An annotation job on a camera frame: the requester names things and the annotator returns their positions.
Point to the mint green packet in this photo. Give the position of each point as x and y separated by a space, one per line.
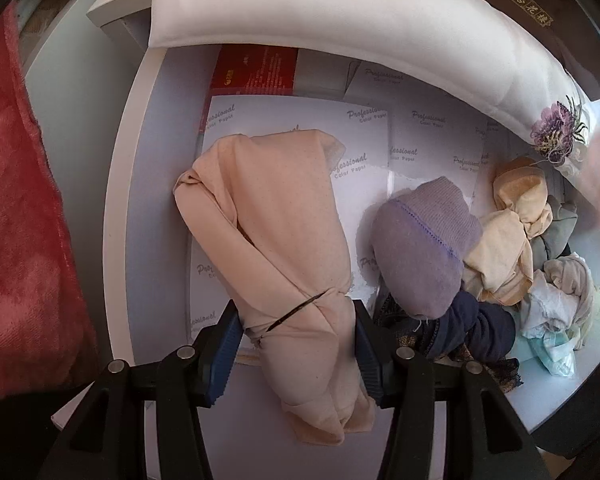
555 356

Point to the cream sock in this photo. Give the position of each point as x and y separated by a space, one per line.
575 272

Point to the navy lace underwear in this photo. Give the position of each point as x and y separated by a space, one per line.
472 325

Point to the white embroidered pillow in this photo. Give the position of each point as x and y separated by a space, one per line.
330 10

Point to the grey cloth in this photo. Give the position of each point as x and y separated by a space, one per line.
562 225

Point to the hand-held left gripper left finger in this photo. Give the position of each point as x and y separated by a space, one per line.
224 352

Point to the white shelf cabinet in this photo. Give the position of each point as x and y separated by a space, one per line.
145 160

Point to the yellow beige knotted stocking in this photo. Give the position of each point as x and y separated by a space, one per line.
505 247

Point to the red blanket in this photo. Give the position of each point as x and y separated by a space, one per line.
15 210

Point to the stack of white paper packs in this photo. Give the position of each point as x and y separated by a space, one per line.
280 115

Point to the purple knit sock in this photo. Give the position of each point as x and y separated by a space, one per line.
420 250

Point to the red box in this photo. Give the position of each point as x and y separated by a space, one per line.
255 70

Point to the pink beige knotted stocking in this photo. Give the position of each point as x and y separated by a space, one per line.
280 240

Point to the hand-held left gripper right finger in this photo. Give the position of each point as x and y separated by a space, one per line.
367 362

